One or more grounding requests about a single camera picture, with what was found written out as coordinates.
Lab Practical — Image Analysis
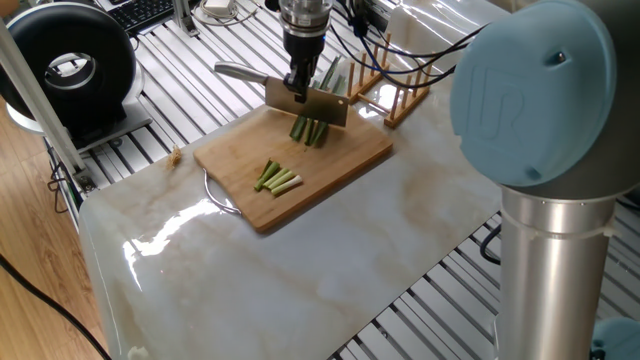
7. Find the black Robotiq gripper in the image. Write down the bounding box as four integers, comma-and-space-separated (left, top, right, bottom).
280, 22, 331, 105

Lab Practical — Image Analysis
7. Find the steel kitchen knife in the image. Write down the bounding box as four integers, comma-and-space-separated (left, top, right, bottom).
214, 63, 350, 129

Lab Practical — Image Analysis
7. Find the green garlic stalk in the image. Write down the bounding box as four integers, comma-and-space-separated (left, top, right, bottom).
290, 56, 349, 149

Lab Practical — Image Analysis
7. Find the short green garlic piece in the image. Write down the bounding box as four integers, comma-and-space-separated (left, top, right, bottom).
260, 168, 289, 191
254, 160, 281, 189

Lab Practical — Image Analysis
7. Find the short white garlic piece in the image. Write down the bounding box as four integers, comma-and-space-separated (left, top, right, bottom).
274, 175, 304, 196
266, 171, 298, 192

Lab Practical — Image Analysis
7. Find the bamboo cutting board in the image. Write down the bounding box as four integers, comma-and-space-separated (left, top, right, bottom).
192, 97, 394, 236

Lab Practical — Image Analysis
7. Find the wooden slotted rack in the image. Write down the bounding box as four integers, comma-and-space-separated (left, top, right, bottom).
346, 30, 440, 127

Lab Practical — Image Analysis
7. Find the white desk gadget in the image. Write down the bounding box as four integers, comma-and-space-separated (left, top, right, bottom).
193, 0, 241, 25

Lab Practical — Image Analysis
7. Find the black computer keyboard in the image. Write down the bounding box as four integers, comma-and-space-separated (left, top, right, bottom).
104, 0, 183, 37

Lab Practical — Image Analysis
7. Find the black round fan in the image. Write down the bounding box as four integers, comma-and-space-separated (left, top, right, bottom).
0, 4, 153, 153

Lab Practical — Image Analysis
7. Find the white marble pattern mat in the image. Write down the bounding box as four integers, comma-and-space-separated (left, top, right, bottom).
78, 0, 521, 360

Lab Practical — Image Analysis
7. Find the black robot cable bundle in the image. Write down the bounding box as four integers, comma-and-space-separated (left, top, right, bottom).
326, 0, 481, 91

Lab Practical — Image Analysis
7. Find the metal wire board loop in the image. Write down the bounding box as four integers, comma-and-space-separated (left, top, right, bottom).
203, 172, 243, 216

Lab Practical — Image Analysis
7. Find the aluminium frame post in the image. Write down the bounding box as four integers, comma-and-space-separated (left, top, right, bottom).
0, 18, 98, 193

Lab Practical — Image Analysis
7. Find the black floor cable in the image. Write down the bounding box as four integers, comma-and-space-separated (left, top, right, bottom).
0, 248, 113, 360

